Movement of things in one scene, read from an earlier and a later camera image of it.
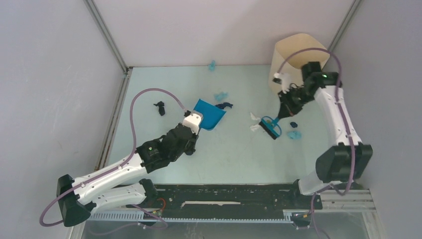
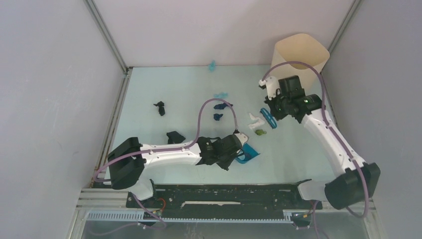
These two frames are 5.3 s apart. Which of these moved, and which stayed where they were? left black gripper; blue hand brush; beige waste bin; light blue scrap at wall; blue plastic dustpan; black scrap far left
Moved: blue hand brush; blue plastic dustpan; left black gripper
Stayed: light blue scrap at wall; beige waste bin; black scrap far left
